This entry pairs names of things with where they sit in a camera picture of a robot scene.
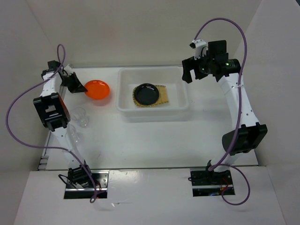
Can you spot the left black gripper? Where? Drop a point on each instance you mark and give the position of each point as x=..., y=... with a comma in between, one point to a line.
x=78, y=86

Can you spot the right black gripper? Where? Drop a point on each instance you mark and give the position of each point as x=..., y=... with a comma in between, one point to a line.
x=190, y=63

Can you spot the orange plastic plate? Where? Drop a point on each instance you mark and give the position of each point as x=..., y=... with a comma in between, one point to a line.
x=97, y=89

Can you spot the woven bamboo basket tray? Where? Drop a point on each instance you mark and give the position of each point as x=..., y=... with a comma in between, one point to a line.
x=163, y=97

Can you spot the black round plate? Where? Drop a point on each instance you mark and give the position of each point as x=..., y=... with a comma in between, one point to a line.
x=146, y=94

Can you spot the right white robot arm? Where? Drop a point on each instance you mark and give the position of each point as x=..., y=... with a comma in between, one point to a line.
x=247, y=131

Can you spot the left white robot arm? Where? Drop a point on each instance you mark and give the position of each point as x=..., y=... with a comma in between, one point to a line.
x=55, y=116

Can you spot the translucent plastic bin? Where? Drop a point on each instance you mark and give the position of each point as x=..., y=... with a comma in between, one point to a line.
x=170, y=77

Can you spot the clear plastic cup upper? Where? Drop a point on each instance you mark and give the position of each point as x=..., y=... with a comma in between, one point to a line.
x=80, y=116

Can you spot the clear plastic cup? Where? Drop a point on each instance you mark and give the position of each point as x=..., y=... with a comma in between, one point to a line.
x=80, y=116
x=73, y=132

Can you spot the clear plastic cup lower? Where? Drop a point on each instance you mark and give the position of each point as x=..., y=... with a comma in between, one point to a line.
x=73, y=132

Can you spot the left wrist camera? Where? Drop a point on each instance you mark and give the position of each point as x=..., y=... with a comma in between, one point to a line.
x=68, y=70

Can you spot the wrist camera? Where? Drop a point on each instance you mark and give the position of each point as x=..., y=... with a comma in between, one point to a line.
x=68, y=70
x=198, y=45

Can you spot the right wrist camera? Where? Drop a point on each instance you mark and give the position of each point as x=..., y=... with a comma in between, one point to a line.
x=198, y=45

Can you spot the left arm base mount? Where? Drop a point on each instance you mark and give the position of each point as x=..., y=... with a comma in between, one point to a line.
x=80, y=185

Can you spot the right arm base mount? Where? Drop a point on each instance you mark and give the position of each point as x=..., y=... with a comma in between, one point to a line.
x=205, y=183

